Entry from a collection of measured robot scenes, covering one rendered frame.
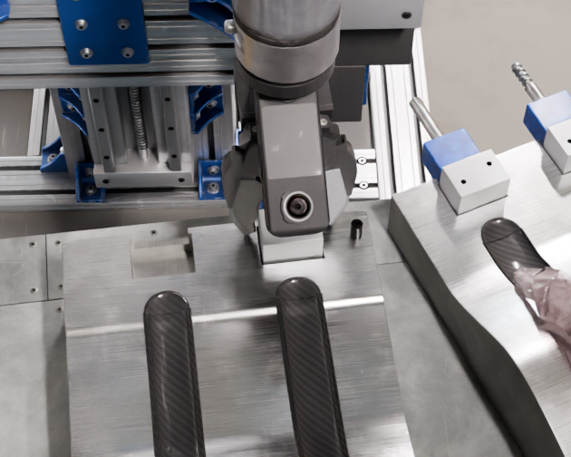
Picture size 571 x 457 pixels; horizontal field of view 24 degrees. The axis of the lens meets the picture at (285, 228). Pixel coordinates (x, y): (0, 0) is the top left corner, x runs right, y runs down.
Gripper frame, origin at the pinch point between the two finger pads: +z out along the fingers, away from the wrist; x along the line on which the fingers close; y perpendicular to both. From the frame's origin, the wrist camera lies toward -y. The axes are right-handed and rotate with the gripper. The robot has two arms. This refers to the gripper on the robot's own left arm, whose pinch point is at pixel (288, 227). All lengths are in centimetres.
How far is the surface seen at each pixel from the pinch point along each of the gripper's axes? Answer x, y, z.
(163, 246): 10.6, 1.4, 2.9
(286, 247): 0.5, -2.3, -0.7
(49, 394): 21.7, -7.6, 10.4
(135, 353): 13.6, -9.3, 1.8
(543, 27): -60, 97, 91
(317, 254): -2.1, -2.4, 1.0
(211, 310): 7.2, -6.3, 1.4
